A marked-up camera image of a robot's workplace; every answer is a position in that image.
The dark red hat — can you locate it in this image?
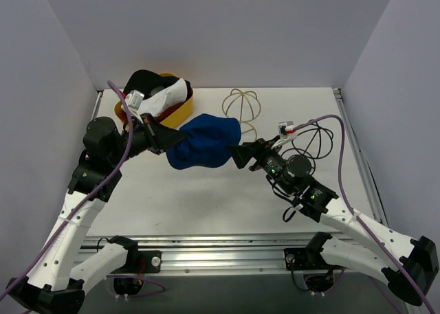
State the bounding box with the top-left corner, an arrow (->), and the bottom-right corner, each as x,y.
156,102 -> 183,122

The blue bucket hat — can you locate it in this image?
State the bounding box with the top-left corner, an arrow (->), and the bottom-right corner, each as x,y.
166,113 -> 241,170

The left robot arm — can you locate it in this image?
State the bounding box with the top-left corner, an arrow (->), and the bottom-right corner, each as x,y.
5,114 -> 188,313

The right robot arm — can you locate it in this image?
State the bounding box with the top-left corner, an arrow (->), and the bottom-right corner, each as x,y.
153,114 -> 439,306

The yellow bin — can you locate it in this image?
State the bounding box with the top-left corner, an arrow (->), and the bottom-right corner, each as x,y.
115,72 -> 196,131

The white hat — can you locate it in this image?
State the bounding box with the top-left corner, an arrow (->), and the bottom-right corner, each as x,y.
138,78 -> 188,117

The black cap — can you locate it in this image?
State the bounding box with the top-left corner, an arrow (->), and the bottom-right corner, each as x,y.
122,69 -> 179,100

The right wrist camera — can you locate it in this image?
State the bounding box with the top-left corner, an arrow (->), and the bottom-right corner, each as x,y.
272,121 -> 296,149

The gold wire hat stand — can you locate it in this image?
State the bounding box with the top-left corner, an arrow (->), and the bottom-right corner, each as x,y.
221,88 -> 262,139

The black wire hat stand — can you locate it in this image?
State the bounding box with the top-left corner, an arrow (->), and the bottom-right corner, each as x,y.
283,123 -> 334,161

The aluminium rail frame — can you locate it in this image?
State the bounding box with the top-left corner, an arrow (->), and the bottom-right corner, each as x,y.
74,87 -> 379,280

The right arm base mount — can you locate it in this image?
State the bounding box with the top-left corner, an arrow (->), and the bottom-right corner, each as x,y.
283,247 -> 318,271

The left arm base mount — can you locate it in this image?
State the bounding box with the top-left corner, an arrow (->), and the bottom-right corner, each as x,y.
134,250 -> 162,275

